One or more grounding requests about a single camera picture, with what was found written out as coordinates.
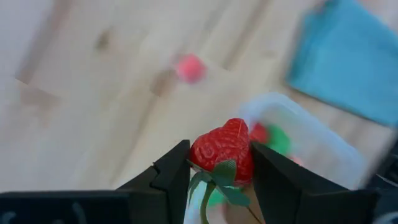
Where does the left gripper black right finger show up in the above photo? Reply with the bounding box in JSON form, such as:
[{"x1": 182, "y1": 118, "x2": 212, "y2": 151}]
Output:
[{"x1": 250, "y1": 141, "x2": 380, "y2": 224}]

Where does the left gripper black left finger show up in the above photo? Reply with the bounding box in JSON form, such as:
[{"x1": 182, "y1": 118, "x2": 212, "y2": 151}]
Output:
[{"x1": 0, "y1": 139, "x2": 192, "y2": 224}]

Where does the green vegetable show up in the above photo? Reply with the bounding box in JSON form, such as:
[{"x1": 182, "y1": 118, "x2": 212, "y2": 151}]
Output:
[{"x1": 266, "y1": 124, "x2": 292, "y2": 156}]

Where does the red tomato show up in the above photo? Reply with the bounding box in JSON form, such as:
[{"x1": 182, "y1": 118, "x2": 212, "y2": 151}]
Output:
[{"x1": 248, "y1": 123, "x2": 271, "y2": 144}]

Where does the red strawberry with green leaves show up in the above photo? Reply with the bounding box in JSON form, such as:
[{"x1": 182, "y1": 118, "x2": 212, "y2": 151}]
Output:
[{"x1": 186, "y1": 117, "x2": 262, "y2": 224}]

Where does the clear plastic tupperware container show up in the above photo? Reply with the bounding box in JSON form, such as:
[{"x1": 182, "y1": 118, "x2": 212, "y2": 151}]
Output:
[{"x1": 238, "y1": 91, "x2": 369, "y2": 191}]

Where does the small light pink fruit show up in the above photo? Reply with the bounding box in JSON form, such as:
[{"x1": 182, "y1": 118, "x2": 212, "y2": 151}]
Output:
[{"x1": 174, "y1": 53, "x2": 208, "y2": 85}]

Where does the teal folded cloth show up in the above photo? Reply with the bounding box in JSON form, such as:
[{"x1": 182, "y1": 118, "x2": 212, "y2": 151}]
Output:
[{"x1": 285, "y1": 0, "x2": 398, "y2": 128}]

